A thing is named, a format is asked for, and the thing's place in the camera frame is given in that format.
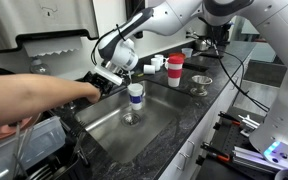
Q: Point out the metal bracket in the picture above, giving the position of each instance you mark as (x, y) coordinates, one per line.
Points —
(249, 123)

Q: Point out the small yellow green item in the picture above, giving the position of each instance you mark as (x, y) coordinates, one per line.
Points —
(139, 75)

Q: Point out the steel paper towel dispenser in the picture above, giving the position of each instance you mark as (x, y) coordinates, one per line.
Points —
(40, 20)

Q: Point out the white paper cup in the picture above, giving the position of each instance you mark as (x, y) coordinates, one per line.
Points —
(285, 175)

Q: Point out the black coffee machine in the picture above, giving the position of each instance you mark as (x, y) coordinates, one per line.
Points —
(224, 33)

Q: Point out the white lower cabinets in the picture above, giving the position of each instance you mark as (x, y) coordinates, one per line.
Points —
(214, 110)

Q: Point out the person's forearm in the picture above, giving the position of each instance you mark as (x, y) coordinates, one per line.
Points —
(27, 98)

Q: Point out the stainless steel sink basin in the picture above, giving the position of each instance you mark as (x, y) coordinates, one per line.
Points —
(150, 113)

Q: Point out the metal kettle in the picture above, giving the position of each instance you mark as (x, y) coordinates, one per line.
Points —
(201, 45)

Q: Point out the metal sink drain strainer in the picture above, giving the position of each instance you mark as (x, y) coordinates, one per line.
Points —
(131, 119)

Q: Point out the black mounting table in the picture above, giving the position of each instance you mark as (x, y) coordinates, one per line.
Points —
(230, 136)

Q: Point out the red white travel tumbler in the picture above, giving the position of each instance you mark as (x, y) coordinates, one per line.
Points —
(175, 71)

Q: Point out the person's hand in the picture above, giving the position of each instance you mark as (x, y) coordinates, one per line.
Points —
(91, 93)

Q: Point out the clear plastic tub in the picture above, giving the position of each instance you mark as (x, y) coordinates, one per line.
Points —
(40, 136)

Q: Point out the white ceramic mug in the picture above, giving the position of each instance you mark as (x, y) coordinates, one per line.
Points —
(155, 64)
(166, 64)
(160, 58)
(149, 69)

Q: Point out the translucent plastic container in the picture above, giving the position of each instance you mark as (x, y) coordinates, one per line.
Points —
(187, 52)

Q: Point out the black clamp orange grip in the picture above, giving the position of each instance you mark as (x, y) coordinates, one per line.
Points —
(217, 154)
(229, 119)

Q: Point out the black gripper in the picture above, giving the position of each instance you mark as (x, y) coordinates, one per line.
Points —
(98, 82)

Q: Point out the aluminium extrusion bar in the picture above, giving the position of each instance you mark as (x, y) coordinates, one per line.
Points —
(254, 158)

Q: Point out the black dish rack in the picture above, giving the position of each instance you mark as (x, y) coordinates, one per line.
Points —
(67, 156)

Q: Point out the clear plastic water bottle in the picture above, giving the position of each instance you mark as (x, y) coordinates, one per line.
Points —
(40, 66)

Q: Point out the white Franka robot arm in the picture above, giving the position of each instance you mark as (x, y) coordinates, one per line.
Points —
(277, 100)

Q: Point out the black flat board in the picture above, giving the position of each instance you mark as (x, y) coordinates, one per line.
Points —
(195, 66)

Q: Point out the white wrist mount plate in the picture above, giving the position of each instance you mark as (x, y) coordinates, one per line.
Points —
(109, 76)

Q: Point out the white cup blue band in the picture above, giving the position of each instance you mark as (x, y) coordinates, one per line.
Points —
(136, 96)

